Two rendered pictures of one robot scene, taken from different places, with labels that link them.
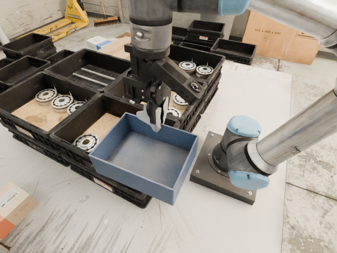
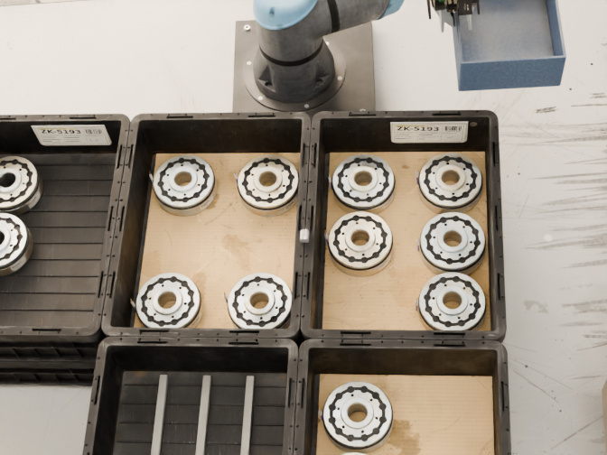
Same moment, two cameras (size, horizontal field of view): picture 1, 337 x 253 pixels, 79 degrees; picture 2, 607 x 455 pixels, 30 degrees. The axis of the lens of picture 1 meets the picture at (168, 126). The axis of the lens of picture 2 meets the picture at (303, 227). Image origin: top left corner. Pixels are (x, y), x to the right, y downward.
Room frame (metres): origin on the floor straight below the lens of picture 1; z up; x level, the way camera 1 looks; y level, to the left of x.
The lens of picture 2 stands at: (0.91, 0.95, 2.46)
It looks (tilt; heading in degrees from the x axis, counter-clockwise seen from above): 61 degrees down; 254
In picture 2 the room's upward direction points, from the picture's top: 11 degrees counter-clockwise
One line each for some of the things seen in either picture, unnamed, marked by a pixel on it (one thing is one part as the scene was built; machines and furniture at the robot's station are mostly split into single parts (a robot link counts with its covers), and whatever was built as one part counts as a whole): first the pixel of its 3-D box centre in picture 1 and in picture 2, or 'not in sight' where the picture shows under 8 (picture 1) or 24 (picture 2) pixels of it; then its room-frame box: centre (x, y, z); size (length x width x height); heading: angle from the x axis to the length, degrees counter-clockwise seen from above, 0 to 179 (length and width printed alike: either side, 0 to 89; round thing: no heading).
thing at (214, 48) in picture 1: (229, 68); not in sight; (1.95, -0.64, 0.37); 0.40 x 0.30 x 0.45; 65
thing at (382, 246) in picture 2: not in sight; (359, 239); (0.60, 0.16, 0.86); 0.10 x 0.10 x 0.01
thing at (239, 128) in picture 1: (240, 135); (291, 9); (0.51, -0.27, 0.91); 0.13 x 0.12 x 0.14; 175
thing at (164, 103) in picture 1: (154, 110); (443, 15); (0.39, 0.03, 1.15); 0.06 x 0.03 x 0.09; 64
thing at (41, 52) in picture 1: (36, 61); not in sight; (2.08, 1.45, 0.37); 0.40 x 0.30 x 0.45; 156
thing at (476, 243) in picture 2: not in sight; (452, 240); (0.47, 0.23, 0.86); 0.10 x 0.10 x 0.01
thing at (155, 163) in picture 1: (147, 154); (504, 20); (0.29, 0.05, 1.10); 0.20 x 0.15 x 0.07; 66
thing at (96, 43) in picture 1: (101, 46); not in sight; (1.63, 0.55, 0.75); 0.20 x 0.12 x 0.09; 51
